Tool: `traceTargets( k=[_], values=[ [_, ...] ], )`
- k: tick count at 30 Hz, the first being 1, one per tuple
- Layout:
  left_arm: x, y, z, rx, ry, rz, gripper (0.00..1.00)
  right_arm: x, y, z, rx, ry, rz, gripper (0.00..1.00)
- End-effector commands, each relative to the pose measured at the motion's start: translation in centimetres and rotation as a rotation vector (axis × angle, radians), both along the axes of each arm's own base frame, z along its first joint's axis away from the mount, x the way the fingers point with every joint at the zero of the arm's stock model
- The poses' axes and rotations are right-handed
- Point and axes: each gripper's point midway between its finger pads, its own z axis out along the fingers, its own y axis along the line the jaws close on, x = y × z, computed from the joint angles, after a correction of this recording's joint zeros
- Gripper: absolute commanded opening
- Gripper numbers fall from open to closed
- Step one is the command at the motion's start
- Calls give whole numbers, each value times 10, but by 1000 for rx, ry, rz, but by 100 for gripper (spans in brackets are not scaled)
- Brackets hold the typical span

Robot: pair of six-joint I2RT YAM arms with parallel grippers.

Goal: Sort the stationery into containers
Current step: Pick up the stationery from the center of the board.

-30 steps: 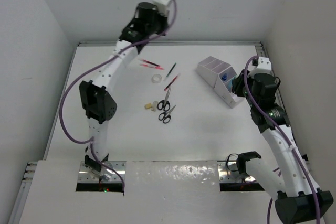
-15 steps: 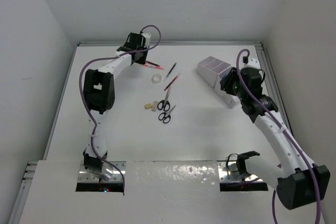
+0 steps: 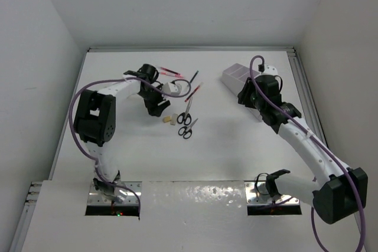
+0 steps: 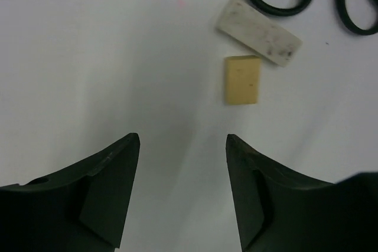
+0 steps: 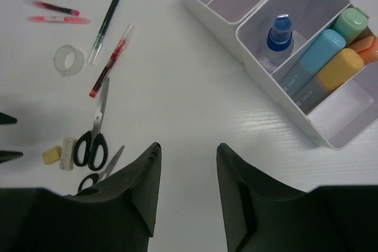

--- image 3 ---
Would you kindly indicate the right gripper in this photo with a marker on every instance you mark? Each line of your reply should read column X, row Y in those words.
column 244, row 95

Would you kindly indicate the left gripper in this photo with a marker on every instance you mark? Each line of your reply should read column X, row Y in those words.
column 155, row 108

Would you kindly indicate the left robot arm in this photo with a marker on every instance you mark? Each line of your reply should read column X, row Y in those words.
column 92, row 120

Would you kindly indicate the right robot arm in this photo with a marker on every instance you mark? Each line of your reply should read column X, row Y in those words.
column 339, row 190

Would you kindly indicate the yellow eraser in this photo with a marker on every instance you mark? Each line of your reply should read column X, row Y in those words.
column 166, row 119

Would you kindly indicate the white organizer box right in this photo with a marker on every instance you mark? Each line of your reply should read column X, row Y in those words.
column 256, row 114

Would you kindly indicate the white organizer box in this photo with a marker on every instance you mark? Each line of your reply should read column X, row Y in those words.
column 234, row 77
column 256, row 114

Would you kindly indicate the grey white eraser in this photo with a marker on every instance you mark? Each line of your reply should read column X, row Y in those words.
column 173, row 119

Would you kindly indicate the white organizer box left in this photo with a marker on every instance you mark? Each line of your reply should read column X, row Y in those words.
column 234, row 77

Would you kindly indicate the pink red pen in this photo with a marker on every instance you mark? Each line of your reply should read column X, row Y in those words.
column 171, row 75

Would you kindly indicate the large black scissors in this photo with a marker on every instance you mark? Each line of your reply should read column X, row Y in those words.
column 185, row 118

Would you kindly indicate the dark red pen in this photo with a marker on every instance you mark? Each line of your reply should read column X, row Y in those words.
column 167, row 70

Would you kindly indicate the small black scissors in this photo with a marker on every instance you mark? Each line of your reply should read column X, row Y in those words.
column 186, row 131

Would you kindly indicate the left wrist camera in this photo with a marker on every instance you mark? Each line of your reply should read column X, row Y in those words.
column 171, row 89

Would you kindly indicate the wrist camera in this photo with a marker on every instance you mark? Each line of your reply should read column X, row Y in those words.
column 171, row 89
column 266, row 69

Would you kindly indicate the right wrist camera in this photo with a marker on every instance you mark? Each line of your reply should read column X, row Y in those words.
column 266, row 69

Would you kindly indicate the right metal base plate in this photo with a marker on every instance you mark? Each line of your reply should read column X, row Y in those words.
column 257, row 195

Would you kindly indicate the metal base plate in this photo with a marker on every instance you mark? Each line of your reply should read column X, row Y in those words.
column 125, row 196
column 257, row 195

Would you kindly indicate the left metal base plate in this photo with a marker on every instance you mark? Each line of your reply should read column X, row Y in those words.
column 125, row 196

